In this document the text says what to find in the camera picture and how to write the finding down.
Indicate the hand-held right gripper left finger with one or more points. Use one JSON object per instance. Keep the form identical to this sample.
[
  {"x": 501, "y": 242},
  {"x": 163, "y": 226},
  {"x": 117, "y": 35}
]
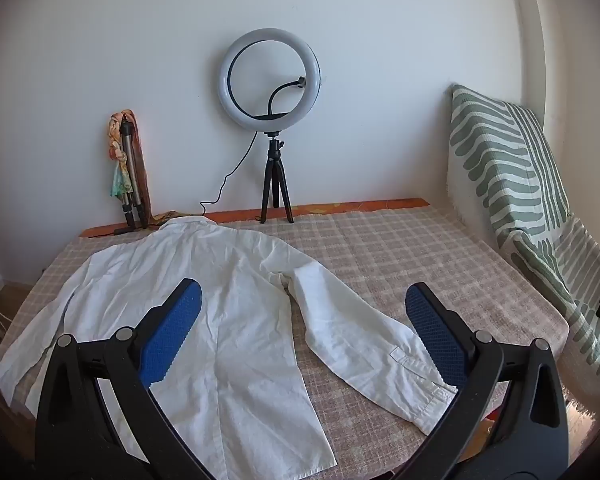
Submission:
[{"x": 172, "y": 330}]

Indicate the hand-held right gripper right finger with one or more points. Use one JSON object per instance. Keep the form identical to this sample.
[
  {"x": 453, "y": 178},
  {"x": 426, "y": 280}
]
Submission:
[{"x": 435, "y": 330}]

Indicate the white long-sleeved shirt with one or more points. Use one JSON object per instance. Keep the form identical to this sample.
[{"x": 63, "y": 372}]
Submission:
[{"x": 240, "y": 310}]

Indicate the pink plaid blanket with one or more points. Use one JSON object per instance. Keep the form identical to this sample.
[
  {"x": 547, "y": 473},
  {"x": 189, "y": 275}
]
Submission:
[{"x": 380, "y": 260}]

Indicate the colourful patterned scarf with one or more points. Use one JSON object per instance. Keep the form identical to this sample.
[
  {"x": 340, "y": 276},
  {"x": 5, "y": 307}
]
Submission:
[{"x": 117, "y": 180}]

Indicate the green striped cover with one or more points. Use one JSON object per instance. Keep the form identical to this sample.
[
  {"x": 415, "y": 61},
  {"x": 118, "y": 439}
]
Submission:
[{"x": 505, "y": 160}]

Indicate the folded silver tripod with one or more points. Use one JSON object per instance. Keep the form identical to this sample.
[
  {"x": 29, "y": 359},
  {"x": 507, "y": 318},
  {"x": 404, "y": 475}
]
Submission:
[{"x": 128, "y": 150}]

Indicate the black mini tripod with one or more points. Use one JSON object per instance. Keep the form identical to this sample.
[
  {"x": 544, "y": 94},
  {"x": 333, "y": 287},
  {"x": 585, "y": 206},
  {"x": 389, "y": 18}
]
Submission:
[{"x": 276, "y": 165}]

